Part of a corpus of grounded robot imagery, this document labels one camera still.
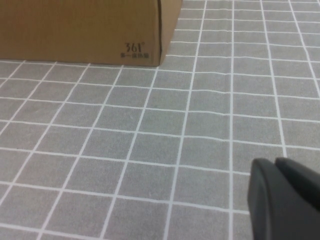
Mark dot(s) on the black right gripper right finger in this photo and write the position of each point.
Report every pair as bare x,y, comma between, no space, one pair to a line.
305,200

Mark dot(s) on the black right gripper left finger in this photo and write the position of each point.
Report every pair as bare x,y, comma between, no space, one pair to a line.
267,200

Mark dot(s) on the brown cardboard shoe box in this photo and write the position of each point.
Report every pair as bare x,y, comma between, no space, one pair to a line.
75,30

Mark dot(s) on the grey white-grid tablecloth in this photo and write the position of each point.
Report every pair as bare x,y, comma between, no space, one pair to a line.
150,150

